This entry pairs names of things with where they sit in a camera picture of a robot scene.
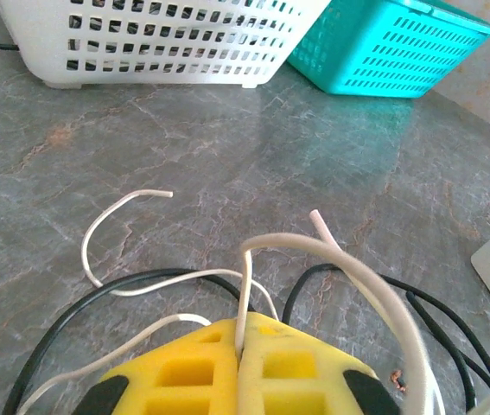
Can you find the white perforated plastic basket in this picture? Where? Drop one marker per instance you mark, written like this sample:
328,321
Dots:
162,80

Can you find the teal perforated plastic basket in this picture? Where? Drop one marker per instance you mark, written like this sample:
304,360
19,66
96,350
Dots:
400,26

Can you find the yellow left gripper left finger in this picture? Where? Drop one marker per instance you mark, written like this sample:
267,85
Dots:
184,376

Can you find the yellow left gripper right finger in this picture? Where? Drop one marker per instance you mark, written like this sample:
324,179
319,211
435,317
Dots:
296,372

